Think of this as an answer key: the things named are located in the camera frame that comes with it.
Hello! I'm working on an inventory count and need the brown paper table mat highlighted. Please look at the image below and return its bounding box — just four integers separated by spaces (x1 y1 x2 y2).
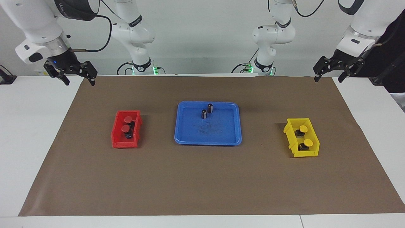
18 75 405 217

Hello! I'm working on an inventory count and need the red plastic bin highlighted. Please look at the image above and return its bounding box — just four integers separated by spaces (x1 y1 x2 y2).
111 110 143 149

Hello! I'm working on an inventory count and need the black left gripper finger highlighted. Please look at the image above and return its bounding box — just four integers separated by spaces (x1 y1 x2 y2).
313 56 336 83
338 60 365 83

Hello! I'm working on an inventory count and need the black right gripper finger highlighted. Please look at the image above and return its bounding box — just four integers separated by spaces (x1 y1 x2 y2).
78 61 98 86
44 61 70 86

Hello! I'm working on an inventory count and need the yellow plastic bin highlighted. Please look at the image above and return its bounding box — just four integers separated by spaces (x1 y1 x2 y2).
283 118 320 158

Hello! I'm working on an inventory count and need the black base cable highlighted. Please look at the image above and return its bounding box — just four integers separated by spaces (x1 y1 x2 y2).
231 51 259 74
116 61 134 75

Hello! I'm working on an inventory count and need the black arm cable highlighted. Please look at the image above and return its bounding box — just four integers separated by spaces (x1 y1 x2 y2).
69 14 113 53
293 0 326 18

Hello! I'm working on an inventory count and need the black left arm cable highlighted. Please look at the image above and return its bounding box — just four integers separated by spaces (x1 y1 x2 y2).
293 0 326 18

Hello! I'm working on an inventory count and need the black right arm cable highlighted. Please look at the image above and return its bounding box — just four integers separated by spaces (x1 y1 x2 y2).
69 14 113 53

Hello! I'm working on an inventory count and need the blue plastic tray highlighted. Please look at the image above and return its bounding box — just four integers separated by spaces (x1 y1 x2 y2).
174 101 242 146

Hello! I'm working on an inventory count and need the black panel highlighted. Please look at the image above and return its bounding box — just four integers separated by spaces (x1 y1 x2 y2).
358 9 405 94

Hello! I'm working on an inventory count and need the black table clamp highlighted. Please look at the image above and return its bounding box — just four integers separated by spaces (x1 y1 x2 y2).
0 65 17 85

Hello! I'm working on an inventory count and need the black clamp stand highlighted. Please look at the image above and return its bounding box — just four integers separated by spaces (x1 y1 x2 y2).
369 54 405 86

